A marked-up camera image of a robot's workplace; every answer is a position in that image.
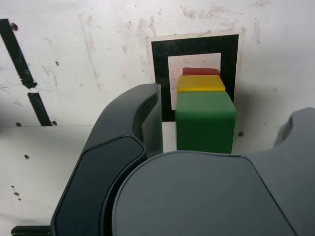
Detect black tape strip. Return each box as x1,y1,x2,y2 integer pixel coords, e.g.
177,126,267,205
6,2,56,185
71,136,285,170
0,19,54,126

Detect red cube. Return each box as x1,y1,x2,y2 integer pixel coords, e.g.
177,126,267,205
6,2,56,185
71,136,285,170
182,67,222,81

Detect black tape square outline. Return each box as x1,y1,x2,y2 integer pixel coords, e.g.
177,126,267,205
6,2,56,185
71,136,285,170
150,34,240,123

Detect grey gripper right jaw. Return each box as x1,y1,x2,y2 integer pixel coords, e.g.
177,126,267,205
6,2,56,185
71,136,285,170
112,107,315,236

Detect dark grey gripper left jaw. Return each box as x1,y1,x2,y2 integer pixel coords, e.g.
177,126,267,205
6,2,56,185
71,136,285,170
50,83,164,236

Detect yellow cube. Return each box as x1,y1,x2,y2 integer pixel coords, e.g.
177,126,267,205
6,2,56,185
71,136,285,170
176,75,226,93

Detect green cube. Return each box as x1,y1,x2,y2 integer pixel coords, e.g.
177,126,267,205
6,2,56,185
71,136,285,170
174,90,237,155

